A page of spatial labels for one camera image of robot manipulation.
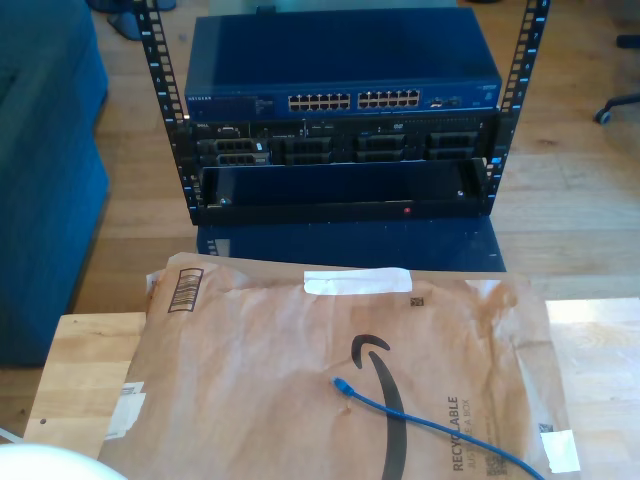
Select blue sofa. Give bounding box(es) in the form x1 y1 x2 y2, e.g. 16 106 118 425
0 0 111 369

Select black office chair base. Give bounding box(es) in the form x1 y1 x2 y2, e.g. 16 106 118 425
593 92 640 125

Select blue grey slipper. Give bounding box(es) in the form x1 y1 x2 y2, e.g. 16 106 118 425
107 10 145 42

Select black open rack frame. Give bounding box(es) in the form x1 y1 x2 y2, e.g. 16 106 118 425
135 0 552 227

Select blue network cable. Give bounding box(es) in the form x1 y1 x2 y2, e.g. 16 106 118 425
329 376 549 480

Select blue network switch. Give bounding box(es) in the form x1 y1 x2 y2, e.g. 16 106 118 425
183 8 503 121

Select long white tape strip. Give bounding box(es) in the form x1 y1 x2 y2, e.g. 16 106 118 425
303 267 414 295

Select black rack server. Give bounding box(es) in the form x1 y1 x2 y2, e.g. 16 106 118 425
187 115 501 167

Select brown paper mailer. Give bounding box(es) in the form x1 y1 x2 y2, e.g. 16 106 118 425
94 252 584 480

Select black rack shelf tray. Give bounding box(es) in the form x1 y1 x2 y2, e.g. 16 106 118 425
192 157 494 227

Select white shipping label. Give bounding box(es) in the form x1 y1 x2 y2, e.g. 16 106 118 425
104 382 147 441

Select short white tape piece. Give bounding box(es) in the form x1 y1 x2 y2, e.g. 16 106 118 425
541 428 581 474

